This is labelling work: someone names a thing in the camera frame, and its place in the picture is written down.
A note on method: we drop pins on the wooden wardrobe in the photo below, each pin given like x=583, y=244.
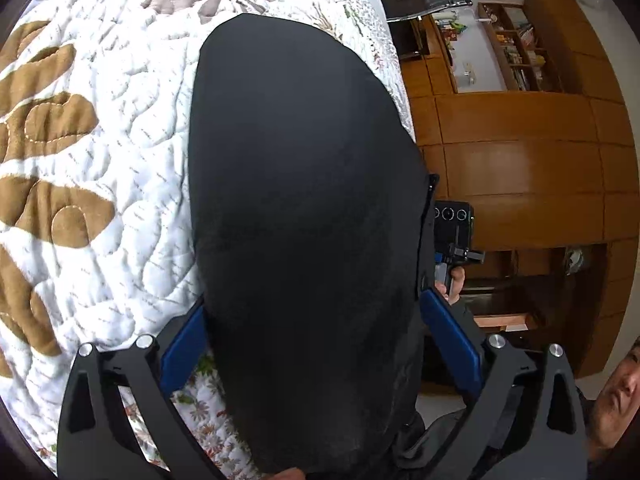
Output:
x=520, y=170

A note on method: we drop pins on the person's face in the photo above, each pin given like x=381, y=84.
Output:
x=617, y=400

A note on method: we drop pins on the floral quilted bedspread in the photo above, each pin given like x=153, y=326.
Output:
x=100, y=160

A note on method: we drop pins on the wooden wall shelf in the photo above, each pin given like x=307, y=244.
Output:
x=520, y=50

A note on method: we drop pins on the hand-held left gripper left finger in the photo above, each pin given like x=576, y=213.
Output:
x=182, y=355

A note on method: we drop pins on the white wall socket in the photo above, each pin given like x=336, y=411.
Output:
x=468, y=73

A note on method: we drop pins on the wooden desk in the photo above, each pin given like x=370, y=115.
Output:
x=440, y=75

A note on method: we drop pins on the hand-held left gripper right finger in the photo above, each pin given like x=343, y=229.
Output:
x=450, y=335

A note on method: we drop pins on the person's right hand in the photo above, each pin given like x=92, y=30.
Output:
x=456, y=282

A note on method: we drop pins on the person's dark jacket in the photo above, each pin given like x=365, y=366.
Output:
x=440, y=440

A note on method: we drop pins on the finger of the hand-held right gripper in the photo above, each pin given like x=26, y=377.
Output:
x=429, y=230

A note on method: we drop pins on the black quilted pants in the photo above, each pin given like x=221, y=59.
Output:
x=300, y=210

